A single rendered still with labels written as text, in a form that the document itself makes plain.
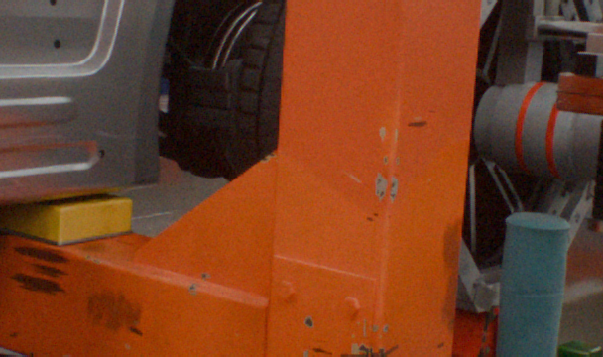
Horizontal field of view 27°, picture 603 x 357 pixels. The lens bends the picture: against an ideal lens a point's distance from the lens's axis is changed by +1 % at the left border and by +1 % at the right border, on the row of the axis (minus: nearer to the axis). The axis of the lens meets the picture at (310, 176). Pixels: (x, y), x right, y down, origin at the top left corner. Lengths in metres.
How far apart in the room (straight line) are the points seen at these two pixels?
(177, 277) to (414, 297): 0.32
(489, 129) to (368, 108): 0.58
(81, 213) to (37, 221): 0.06
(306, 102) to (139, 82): 0.43
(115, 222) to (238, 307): 0.34
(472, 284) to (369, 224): 0.52
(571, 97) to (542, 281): 0.27
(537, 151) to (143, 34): 0.59
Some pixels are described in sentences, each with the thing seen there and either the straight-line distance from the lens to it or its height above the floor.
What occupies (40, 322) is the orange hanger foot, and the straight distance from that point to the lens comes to 1.74.
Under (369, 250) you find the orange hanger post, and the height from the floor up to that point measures 0.77.
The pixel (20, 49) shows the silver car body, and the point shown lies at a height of 0.94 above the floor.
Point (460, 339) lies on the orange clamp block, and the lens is 1.94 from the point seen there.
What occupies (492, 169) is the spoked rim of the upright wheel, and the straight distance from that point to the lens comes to 2.07.
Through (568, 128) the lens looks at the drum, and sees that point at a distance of 1.83.
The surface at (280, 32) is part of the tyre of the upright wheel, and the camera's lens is 1.81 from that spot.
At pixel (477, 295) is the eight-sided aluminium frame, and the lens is 1.87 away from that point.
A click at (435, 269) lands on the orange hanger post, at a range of 1.44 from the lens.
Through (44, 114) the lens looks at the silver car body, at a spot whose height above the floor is 0.86.
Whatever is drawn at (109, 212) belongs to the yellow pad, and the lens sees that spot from 1.76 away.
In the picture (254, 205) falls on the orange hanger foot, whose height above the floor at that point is 0.79.
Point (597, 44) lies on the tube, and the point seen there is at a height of 0.99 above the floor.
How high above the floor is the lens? 1.06
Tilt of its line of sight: 9 degrees down
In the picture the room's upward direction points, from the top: 4 degrees clockwise
